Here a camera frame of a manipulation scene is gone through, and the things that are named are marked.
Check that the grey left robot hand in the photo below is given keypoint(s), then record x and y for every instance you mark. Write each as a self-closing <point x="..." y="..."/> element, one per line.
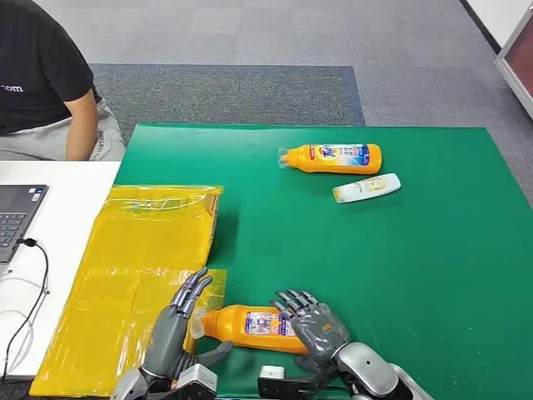
<point x="166" y="342"/>

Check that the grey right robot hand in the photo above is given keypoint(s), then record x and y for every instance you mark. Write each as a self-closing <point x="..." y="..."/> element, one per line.
<point x="320" y="334"/>

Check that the orange bottle with clear cap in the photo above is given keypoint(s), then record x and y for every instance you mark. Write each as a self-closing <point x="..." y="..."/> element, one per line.
<point x="233" y="327"/>

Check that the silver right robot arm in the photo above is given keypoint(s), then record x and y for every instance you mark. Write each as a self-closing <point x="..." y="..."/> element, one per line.
<point x="375" y="372"/>

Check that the white shampoo bottle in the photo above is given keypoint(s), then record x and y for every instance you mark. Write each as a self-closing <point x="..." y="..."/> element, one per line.
<point x="366" y="188"/>

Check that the orange bottle with blue label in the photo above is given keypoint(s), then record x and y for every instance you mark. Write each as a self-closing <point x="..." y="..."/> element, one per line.
<point x="333" y="158"/>

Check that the yellow plastic-wrapped cardboard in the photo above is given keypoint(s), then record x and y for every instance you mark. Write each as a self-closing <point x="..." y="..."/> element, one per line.
<point x="124" y="259"/>

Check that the green table mat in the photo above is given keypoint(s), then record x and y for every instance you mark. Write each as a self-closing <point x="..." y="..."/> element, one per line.
<point x="375" y="259"/>

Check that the grey laptop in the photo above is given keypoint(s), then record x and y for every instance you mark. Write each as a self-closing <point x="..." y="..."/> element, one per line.
<point x="14" y="218"/>

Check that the person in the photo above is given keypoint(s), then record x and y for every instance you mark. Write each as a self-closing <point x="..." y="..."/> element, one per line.
<point x="33" y="66"/>

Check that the white-framed panel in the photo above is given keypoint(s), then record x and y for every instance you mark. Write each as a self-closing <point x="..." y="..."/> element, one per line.
<point x="518" y="60"/>

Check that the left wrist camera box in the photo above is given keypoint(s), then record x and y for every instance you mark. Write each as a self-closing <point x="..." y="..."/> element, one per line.
<point x="195" y="382"/>

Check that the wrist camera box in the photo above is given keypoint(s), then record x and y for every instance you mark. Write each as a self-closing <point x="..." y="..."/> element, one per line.
<point x="195" y="382"/>
<point x="273" y="381"/>

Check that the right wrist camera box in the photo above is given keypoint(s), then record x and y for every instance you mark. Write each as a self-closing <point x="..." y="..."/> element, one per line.
<point x="273" y="381"/>

